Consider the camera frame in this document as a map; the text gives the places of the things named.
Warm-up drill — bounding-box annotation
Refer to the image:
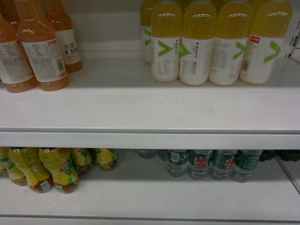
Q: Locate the white upper shelf board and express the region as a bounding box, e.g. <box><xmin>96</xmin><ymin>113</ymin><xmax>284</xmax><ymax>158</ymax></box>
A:
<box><xmin>0</xmin><ymin>58</ymin><xmax>300</xmax><ymax>150</ymax></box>

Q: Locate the water bottle barcode label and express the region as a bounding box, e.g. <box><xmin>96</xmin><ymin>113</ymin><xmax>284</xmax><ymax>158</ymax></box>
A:
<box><xmin>167</xmin><ymin>150</ymin><xmax>189</xmax><ymax>177</ymax></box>

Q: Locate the water bottle team picture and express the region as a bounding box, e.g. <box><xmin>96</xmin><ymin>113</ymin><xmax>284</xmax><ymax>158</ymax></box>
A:
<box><xmin>188</xmin><ymin>150</ymin><xmax>213</xmax><ymax>180</ymax></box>

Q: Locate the white metal shelf board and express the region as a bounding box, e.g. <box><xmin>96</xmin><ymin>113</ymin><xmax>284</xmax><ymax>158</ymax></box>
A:
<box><xmin>0</xmin><ymin>156</ymin><xmax>300</xmax><ymax>225</ymax></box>

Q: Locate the water bottle right rear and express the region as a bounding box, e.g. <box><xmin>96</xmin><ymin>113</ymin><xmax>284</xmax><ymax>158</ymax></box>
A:
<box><xmin>211</xmin><ymin>150</ymin><xmax>237</xmax><ymax>180</ymax></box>

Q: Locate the water bottle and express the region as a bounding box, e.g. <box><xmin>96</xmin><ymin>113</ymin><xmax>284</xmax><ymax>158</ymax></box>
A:
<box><xmin>231</xmin><ymin>150</ymin><xmax>263</xmax><ymax>183</ymax></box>
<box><xmin>211</xmin><ymin>150</ymin><xmax>237</xmax><ymax>180</ymax></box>

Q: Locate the yellow drink bottle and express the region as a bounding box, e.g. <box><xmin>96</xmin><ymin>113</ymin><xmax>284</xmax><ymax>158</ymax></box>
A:
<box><xmin>240</xmin><ymin>0</ymin><xmax>293</xmax><ymax>84</ymax></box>
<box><xmin>151</xmin><ymin>0</ymin><xmax>183</xmax><ymax>82</ymax></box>
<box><xmin>179</xmin><ymin>0</ymin><xmax>217</xmax><ymax>86</ymax></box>
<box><xmin>209</xmin><ymin>0</ymin><xmax>252</xmax><ymax>86</ymax></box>
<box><xmin>140</xmin><ymin>0</ymin><xmax>158</xmax><ymax>64</ymax></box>

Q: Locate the water bottle far left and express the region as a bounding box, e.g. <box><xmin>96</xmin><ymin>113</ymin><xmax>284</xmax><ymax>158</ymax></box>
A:
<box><xmin>231</xmin><ymin>150</ymin><xmax>263</xmax><ymax>183</ymax></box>

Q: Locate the lemon tea bottle back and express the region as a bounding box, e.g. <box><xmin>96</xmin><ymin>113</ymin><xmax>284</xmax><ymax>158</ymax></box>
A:
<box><xmin>95</xmin><ymin>148</ymin><xmax>118</xmax><ymax>171</ymax></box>

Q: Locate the lemon tea bottle rear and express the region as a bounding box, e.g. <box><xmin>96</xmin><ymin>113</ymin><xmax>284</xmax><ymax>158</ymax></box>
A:
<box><xmin>70</xmin><ymin>148</ymin><xmax>93</xmax><ymax>174</ymax></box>

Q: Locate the lemon tea bottle front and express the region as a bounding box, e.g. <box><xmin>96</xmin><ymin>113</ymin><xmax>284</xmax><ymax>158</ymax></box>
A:
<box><xmin>39</xmin><ymin>148</ymin><xmax>80</xmax><ymax>194</ymax></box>

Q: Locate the yellow drink bottle rear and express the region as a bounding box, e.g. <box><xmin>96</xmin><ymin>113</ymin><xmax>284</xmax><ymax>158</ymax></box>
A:
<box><xmin>140</xmin><ymin>0</ymin><xmax>158</xmax><ymax>64</ymax></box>

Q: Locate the cola bottle left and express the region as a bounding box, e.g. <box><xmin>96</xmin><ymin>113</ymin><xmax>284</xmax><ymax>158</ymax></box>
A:
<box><xmin>259</xmin><ymin>150</ymin><xmax>277</xmax><ymax>162</ymax></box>

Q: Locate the cola bottle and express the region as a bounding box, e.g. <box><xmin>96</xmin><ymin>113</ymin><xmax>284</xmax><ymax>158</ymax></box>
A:
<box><xmin>278</xmin><ymin>150</ymin><xmax>300</xmax><ymax>162</ymax></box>
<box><xmin>259</xmin><ymin>150</ymin><xmax>277</xmax><ymax>162</ymax></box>

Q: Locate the lemon tea bottle middle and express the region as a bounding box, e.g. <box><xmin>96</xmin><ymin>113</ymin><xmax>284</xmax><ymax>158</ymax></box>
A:
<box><xmin>9</xmin><ymin>147</ymin><xmax>53</xmax><ymax>194</ymax></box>

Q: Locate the orange C100 juice bottle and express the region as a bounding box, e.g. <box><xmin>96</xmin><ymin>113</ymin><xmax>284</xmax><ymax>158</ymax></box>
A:
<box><xmin>44</xmin><ymin>0</ymin><xmax>83</xmax><ymax>73</ymax></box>

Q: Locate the orange juice bottle left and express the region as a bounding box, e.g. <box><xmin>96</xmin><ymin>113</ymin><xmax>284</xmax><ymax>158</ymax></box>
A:
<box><xmin>0</xmin><ymin>16</ymin><xmax>38</xmax><ymax>93</ymax></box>

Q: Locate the yellow lemon tea bottle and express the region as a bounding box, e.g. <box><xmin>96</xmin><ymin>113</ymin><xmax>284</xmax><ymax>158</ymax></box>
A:
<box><xmin>0</xmin><ymin>147</ymin><xmax>27</xmax><ymax>186</ymax></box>

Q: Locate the cola bottle right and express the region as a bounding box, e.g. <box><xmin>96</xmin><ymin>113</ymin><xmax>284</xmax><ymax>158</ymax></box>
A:
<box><xmin>278</xmin><ymin>150</ymin><xmax>300</xmax><ymax>162</ymax></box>

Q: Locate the orange juice bottle front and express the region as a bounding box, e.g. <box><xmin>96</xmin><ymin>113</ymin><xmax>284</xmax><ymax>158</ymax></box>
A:
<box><xmin>14</xmin><ymin>0</ymin><xmax>69</xmax><ymax>91</ymax></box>

